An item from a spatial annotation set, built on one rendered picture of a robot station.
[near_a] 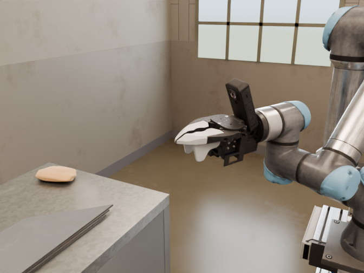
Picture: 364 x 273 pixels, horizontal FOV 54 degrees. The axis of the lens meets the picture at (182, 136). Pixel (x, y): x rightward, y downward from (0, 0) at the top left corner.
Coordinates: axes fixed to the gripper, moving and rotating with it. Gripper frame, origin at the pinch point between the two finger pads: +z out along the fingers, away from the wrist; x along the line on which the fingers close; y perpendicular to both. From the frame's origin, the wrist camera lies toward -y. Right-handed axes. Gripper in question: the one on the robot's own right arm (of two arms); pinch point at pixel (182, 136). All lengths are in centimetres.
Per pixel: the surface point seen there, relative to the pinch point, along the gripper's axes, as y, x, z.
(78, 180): 50, 67, -3
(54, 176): 48, 70, 4
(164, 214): 52, 36, -23
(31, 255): 43, 29, 23
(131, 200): 47, 42, -13
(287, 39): 37, 196, -283
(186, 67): 90, 299, -230
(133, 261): 58, 26, -5
